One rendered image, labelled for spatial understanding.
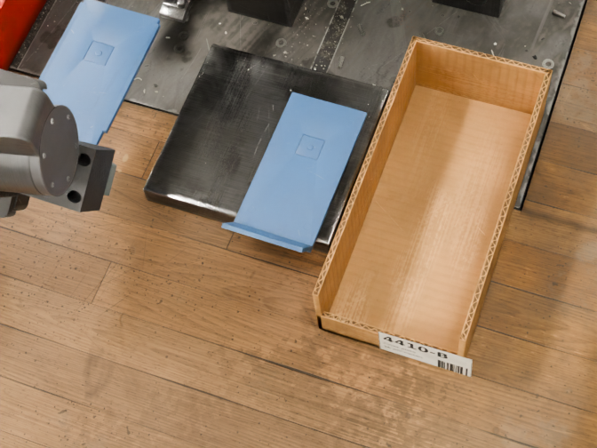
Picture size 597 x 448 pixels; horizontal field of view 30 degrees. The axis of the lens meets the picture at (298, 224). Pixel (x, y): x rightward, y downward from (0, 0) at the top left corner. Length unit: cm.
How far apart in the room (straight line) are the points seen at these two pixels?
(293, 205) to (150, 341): 16
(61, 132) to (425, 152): 37
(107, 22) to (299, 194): 22
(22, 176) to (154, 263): 28
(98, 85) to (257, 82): 15
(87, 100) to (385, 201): 26
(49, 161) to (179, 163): 29
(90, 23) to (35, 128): 31
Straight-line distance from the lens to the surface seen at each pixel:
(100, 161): 75
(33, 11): 111
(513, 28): 105
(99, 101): 93
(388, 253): 93
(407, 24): 105
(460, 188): 96
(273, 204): 93
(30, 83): 81
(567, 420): 89
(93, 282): 96
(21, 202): 83
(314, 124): 97
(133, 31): 96
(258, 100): 99
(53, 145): 70
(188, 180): 96
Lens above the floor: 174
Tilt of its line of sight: 63 degrees down
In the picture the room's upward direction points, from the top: 10 degrees counter-clockwise
